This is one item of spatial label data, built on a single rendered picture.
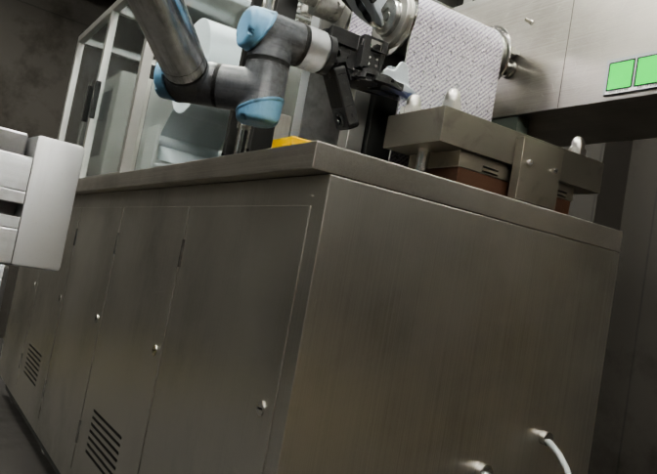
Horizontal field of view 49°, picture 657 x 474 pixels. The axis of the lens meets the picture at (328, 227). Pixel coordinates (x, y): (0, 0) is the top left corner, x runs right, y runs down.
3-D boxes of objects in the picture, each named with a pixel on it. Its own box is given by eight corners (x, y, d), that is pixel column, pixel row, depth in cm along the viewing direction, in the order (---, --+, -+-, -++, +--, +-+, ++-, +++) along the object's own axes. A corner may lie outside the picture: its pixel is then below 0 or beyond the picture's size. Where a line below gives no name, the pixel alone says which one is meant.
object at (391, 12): (401, -5, 138) (390, 33, 139) (409, -1, 139) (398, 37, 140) (379, -2, 145) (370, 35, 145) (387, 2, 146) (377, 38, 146)
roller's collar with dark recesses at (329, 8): (305, 17, 165) (310, -10, 165) (328, 25, 168) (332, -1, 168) (320, 11, 159) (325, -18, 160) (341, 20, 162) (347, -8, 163)
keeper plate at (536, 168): (506, 198, 124) (516, 136, 125) (546, 210, 129) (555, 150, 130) (517, 197, 122) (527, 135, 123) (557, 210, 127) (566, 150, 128)
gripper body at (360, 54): (393, 44, 131) (337, 21, 125) (384, 89, 130) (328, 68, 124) (369, 52, 138) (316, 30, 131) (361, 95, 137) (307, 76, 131)
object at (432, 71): (392, 129, 136) (409, 36, 138) (483, 159, 148) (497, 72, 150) (394, 129, 136) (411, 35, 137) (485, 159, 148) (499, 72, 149)
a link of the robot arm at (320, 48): (307, 63, 122) (284, 70, 129) (329, 70, 124) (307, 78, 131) (315, 20, 123) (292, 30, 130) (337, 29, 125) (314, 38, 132)
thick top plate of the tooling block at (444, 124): (382, 148, 130) (388, 115, 131) (536, 194, 150) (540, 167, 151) (439, 140, 116) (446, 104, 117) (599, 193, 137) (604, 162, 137)
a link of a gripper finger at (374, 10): (405, 9, 140) (379, -32, 137) (386, 25, 138) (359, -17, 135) (396, 14, 143) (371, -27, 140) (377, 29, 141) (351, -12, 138)
